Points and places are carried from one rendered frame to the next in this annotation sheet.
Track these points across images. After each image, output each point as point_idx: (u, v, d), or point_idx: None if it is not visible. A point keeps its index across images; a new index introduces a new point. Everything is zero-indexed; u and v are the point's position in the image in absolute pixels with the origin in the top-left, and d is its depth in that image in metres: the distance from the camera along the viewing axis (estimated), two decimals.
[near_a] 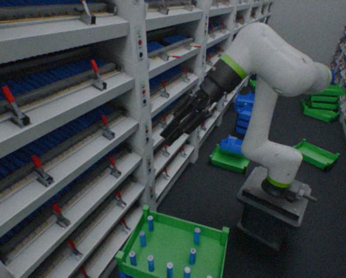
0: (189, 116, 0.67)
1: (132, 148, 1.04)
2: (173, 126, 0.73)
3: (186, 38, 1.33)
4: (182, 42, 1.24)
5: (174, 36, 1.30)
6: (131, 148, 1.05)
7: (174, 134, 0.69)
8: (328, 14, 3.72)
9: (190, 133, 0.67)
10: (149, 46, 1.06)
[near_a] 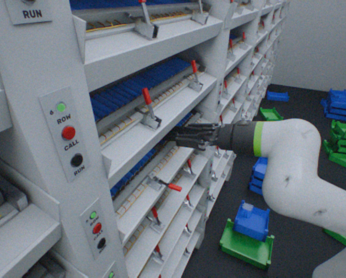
0: None
1: None
2: (171, 135, 0.68)
3: (190, 115, 0.90)
4: None
5: None
6: None
7: (177, 132, 0.73)
8: None
9: (192, 123, 0.72)
10: None
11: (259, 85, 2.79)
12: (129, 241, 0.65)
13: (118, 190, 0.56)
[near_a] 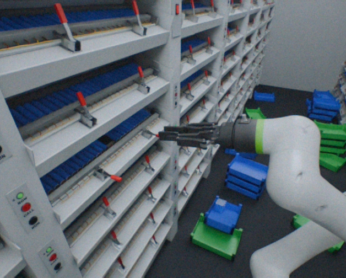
0: None
1: None
2: (172, 135, 0.68)
3: (149, 115, 0.98)
4: (140, 128, 0.89)
5: (131, 115, 0.94)
6: None
7: (177, 132, 0.73)
8: (332, 34, 3.37)
9: (191, 123, 0.72)
10: (80, 155, 0.71)
11: (243, 86, 2.87)
12: (81, 226, 0.74)
13: (64, 180, 0.64)
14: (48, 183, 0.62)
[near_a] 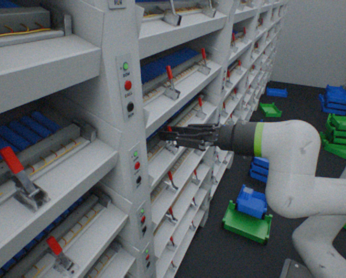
0: (192, 134, 0.65)
1: (127, 276, 0.74)
2: (179, 132, 0.73)
3: (195, 96, 1.03)
4: (190, 107, 0.94)
5: None
6: (125, 275, 0.74)
7: (170, 134, 0.69)
8: (344, 30, 3.42)
9: (179, 145, 0.65)
10: None
11: (259, 81, 2.92)
12: (150, 198, 0.78)
13: None
14: None
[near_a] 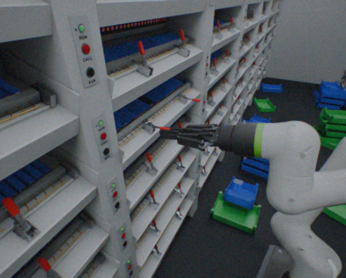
0: (193, 134, 0.66)
1: (104, 255, 0.74)
2: None
3: (181, 84, 1.03)
4: (176, 93, 0.93)
5: (166, 83, 0.99)
6: (102, 255, 0.74)
7: (171, 133, 0.69)
8: (339, 26, 3.42)
9: (179, 144, 0.66)
10: (128, 111, 0.76)
11: (253, 76, 2.92)
12: (128, 178, 0.78)
13: (119, 129, 0.69)
14: None
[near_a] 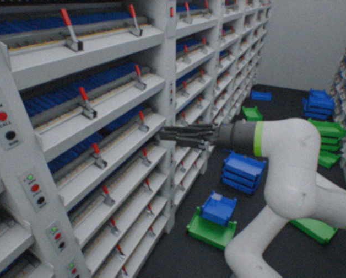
0: (192, 134, 0.65)
1: None
2: (179, 132, 0.73)
3: (143, 109, 1.05)
4: (133, 120, 0.95)
5: None
6: None
7: (170, 134, 0.69)
8: (328, 34, 3.44)
9: (179, 145, 0.65)
10: (78, 144, 0.78)
11: (239, 85, 2.94)
12: (82, 212, 0.80)
13: (64, 165, 0.71)
14: (49, 167, 0.68)
